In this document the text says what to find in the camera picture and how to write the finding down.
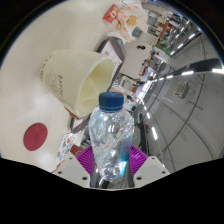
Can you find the printed paper flyer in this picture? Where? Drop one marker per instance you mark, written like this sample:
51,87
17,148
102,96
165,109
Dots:
66,148

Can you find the group of ceiling lights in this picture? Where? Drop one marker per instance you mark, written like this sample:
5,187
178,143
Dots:
187,72

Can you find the beige chair with round hole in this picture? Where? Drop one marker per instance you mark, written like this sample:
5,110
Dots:
128,84
136,58

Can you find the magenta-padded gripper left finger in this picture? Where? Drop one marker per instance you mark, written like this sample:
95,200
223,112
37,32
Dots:
70,170

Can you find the ceiling air conditioner unit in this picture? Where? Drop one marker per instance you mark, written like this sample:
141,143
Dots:
182,89

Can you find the clear blue-capped water bottle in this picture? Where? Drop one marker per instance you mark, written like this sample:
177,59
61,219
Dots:
111,133

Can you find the flat round red coaster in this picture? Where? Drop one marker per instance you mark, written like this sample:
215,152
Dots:
35,137

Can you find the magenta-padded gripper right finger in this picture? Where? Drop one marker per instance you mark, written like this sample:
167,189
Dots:
150,168

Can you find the small red sauce packet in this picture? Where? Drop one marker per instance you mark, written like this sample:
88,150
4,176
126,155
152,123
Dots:
110,13

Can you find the crumpled food wrapper bag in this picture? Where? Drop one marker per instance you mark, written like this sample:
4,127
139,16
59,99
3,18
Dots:
131,21

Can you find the cream ceramic mug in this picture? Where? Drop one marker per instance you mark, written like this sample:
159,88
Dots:
66,76

